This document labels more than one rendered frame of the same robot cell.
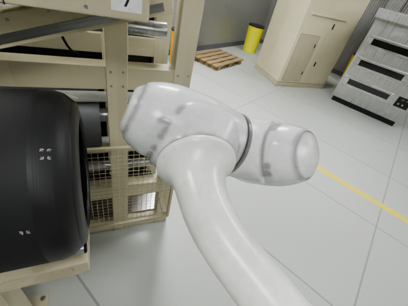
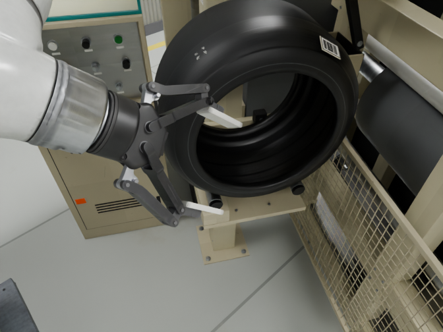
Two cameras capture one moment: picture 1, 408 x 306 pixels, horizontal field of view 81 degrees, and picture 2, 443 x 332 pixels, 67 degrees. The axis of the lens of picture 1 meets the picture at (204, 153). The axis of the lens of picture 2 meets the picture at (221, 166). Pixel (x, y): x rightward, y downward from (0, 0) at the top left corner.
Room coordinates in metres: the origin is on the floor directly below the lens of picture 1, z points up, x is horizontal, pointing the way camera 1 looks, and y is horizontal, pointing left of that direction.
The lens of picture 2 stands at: (0.64, -0.30, 1.75)
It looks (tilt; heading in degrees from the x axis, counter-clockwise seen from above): 45 degrees down; 106
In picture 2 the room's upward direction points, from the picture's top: straight up
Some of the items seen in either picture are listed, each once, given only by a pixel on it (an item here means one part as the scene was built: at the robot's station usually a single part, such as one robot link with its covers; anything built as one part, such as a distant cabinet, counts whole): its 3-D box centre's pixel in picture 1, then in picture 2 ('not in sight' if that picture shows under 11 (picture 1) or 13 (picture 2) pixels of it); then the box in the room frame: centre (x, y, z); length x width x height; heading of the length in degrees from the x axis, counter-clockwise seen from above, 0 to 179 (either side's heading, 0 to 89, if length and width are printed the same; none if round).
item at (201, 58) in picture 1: (217, 58); not in sight; (5.88, 0.28, 0.06); 1.22 x 0.84 x 0.11; 149
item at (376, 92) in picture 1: (390, 68); not in sight; (5.32, -3.14, 0.89); 1.40 x 1.07 x 1.79; 61
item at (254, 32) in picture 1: (252, 38); not in sight; (7.52, -0.51, 0.35); 0.46 x 0.45 x 0.71; 59
